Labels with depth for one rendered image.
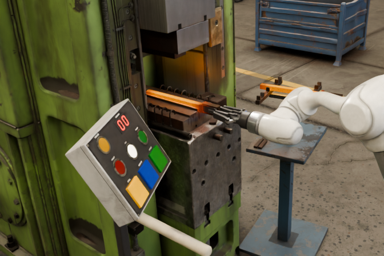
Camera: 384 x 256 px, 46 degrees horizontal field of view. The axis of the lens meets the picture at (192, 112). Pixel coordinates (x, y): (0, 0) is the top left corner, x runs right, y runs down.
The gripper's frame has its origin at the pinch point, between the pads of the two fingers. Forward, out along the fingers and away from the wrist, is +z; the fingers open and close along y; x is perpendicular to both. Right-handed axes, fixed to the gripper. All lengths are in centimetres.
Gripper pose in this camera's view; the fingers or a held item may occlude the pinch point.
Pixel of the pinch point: (211, 108)
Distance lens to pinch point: 194.5
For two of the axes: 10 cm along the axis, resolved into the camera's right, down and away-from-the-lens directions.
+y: 6.4, -3.5, 6.9
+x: -0.4, -9.0, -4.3
